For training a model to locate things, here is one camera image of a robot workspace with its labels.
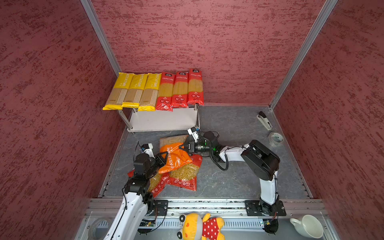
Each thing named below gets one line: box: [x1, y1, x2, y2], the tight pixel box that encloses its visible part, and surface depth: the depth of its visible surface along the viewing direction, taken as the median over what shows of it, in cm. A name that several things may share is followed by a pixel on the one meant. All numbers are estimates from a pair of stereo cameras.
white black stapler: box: [256, 111, 273, 131], surface depth 111 cm
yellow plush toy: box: [177, 213, 225, 240], surface depth 65 cm
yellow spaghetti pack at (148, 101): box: [138, 73, 162, 112], surface depth 77 cm
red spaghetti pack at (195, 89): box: [187, 68, 205, 106], surface depth 80 cm
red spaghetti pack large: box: [156, 72, 176, 112], surface depth 78 cm
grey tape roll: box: [268, 131, 285, 147], surface depth 102 cm
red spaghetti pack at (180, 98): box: [171, 71, 189, 108], surface depth 78 cm
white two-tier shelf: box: [117, 104, 200, 135], surface depth 103 cm
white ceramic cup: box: [290, 214, 324, 239], surface depth 65 cm
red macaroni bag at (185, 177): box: [168, 154, 203, 191], surface depth 83 cm
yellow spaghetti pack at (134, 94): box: [121, 73, 149, 108], surface depth 79 cm
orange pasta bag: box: [158, 142, 193, 174], surface depth 81 cm
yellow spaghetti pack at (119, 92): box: [102, 72, 135, 111], surface depth 77 cm
